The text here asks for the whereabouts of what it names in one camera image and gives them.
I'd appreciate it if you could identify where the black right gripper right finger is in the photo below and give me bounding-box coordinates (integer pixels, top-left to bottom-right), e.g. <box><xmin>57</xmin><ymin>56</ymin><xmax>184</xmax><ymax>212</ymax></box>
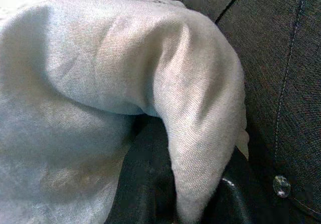
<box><xmin>202</xmin><ymin>145</ymin><xmax>254</xmax><ymax>224</ymax></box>

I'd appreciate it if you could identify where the black tufted headboard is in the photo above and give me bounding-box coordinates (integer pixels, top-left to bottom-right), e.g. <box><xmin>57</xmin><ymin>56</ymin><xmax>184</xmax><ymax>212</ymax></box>
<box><xmin>157</xmin><ymin>0</ymin><xmax>321</xmax><ymax>224</ymax></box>

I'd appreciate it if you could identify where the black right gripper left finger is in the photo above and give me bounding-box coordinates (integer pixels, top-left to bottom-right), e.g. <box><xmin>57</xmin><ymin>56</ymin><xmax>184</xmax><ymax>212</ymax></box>
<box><xmin>106</xmin><ymin>114</ymin><xmax>182</xmax><ymax>224</ymax></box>

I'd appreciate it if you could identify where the white pillow with green print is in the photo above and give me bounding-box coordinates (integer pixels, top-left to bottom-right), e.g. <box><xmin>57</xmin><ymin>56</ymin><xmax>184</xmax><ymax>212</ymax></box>
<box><xmin>0</xmin><ymin>0</ymin><xmax>249</xmax><ymax>224</ymax></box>

